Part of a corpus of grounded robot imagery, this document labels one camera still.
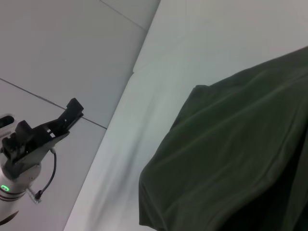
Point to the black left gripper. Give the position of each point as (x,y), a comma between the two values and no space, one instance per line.
(33,149)

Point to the dark green t-shirt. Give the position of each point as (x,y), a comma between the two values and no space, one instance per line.
(228,156)

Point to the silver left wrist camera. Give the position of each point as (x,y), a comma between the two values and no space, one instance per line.
(6,125)

